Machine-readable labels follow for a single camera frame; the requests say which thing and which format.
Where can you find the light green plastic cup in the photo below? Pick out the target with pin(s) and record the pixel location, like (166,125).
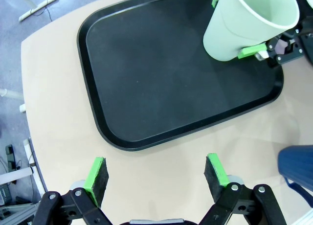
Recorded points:
(234,22)

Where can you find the white table foot bar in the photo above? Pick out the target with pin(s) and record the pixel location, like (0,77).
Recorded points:
(36,8)

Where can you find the black plastic serving tray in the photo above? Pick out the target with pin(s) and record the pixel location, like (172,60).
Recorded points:
(159,75)

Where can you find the black floor power strip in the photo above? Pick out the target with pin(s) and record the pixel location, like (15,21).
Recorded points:
(10,156)

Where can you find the blue mug yellow inside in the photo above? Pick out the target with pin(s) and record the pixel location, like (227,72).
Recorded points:
(296,161)

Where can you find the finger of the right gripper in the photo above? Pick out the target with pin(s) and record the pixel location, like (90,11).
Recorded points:
(215,1)

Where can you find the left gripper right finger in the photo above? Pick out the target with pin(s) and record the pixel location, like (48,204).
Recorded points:
(215,181)

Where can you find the white table leg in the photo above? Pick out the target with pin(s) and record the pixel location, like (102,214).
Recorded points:
(14,176)
(9,94)

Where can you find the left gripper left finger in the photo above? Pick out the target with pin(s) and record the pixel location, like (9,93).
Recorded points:
(97,181)

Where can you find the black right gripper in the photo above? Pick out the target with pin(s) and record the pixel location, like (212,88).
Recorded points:
(308,44)

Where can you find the aluminium frame profile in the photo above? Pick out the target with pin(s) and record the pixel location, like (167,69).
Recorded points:
(19,210)

